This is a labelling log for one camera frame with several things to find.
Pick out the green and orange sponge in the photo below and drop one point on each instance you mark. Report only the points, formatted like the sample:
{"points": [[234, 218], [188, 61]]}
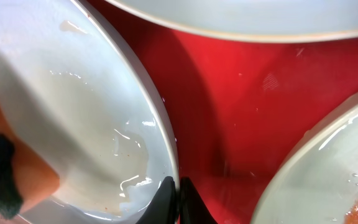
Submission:
{"points": [[25, 178]]}

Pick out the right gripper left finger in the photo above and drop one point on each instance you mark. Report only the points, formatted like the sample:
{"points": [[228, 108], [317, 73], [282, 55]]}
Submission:
{"points": [[163, 207]]}

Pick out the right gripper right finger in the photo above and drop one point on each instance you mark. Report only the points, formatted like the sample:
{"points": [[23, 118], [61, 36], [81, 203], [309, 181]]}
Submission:
{"points": [[192, 208]]}

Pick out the light blue plate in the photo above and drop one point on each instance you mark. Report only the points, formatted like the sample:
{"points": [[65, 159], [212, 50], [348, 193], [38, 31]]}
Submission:
{"points": [[267, 21], [318, 182], [76, 93]]}

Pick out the red plastic serving tray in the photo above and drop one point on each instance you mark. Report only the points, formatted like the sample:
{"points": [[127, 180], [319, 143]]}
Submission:
{"points": [[236, 108]]}

